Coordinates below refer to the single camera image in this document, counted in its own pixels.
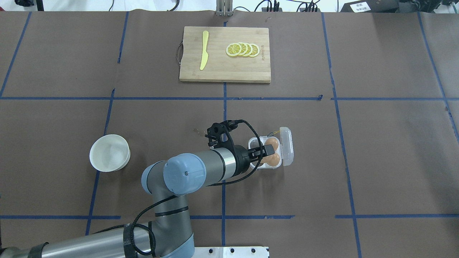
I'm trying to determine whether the clear plastic egg box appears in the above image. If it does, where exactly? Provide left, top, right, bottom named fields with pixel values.
left=258, top=127, right=294, bottom=170

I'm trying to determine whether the brown egg from bowl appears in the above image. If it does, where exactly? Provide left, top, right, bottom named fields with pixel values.
left=259, top=156, right=271, bottom=166

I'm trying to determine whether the yellow plastic knife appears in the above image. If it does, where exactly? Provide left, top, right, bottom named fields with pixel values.
left=199, top=30, right=209, bottom=71

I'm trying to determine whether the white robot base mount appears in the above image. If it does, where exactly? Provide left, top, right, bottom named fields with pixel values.
left=192, top=246, right=270, bottom=258

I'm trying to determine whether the brown egg in box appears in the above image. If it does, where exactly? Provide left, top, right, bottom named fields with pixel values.
left=264, top=137, right=279, bottom=151
left=264, top=153, right=281, bottom=167

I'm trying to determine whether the white round bowl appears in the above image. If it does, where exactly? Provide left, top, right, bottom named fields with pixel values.
left=89, top=134, right=131, bottom=172

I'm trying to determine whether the lemon slice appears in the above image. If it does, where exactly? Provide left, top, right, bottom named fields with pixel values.
left=238, top=42, right=248, bottom=57
left=248, top=44, right=260, bottom=57
left=242, top=43, right=253, bottom=57
left=225, top=43, right=242, bottom=57

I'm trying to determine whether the brown egg rear in box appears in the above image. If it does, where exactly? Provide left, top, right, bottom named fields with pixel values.
left=264, top=137, right=279, bottom=151

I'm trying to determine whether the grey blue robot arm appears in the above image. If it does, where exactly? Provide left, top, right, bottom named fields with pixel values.
left=1, top=145, right=274, bottom=258

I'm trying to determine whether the bamboo cutting board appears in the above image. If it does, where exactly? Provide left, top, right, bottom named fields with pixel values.
left=179, top=26, right=271, bottom=83

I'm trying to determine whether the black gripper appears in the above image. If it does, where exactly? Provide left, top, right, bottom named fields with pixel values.
left=234, top=145, right=274, bottom=175

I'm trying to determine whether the brown egg front in box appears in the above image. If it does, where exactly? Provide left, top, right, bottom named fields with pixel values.
left=264, top=153, right=281, bottom=167

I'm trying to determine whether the aluminium camera post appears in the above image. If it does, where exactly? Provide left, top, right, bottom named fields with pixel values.
left=216, top=0, right=234, bottom=16

